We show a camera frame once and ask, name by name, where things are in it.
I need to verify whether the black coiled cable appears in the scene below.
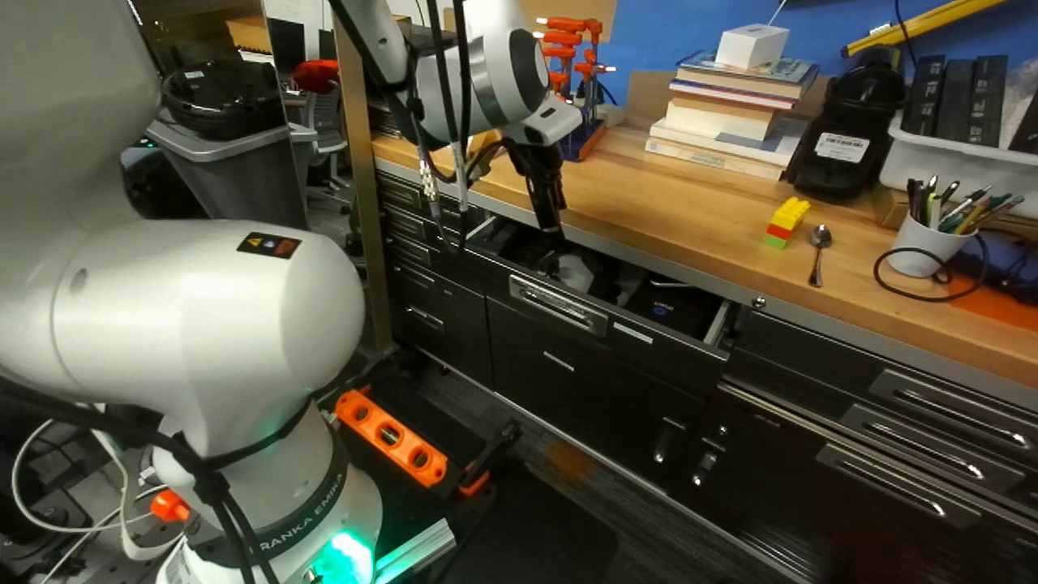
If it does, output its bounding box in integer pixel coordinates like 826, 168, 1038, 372
870, 243, 989, 306

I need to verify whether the white plastic bin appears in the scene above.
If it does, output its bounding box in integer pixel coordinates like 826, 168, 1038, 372
878, 119, 1038, 217

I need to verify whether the metal spoon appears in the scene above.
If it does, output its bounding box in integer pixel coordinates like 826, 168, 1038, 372
807, 223, 835, 287

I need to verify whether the orange T-handle hex key set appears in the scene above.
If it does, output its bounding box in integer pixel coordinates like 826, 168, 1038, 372
540, 16, 607, 163

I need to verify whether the orange spirit level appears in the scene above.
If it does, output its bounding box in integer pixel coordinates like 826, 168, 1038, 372
335, 389, 447, 489

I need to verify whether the small white box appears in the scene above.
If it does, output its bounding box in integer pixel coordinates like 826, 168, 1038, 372
716, 21, 790, 68

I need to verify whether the stack of books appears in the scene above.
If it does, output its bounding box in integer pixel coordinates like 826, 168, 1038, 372
647, 57, 826, 181

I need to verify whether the yellow level on wall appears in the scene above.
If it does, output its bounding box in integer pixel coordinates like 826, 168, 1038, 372
843, 0, 1005, 57

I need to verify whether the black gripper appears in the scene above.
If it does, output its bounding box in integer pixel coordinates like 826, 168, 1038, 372
505, 140, 564, 234

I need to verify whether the yellow red green block stack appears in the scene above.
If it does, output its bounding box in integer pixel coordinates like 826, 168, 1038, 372
765, 198, 812, 250

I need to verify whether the black tool drawer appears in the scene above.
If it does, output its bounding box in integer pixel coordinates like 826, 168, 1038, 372
466, 217, 728, 389

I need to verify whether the grey trash bin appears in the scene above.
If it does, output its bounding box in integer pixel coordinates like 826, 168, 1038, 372
145, 118, 316, 227

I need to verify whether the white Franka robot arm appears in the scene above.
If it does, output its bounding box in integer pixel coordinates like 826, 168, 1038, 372
0, 0, 382, 584

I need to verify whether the white pen cup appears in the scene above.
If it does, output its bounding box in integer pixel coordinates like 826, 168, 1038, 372
887, 217, 969, 279

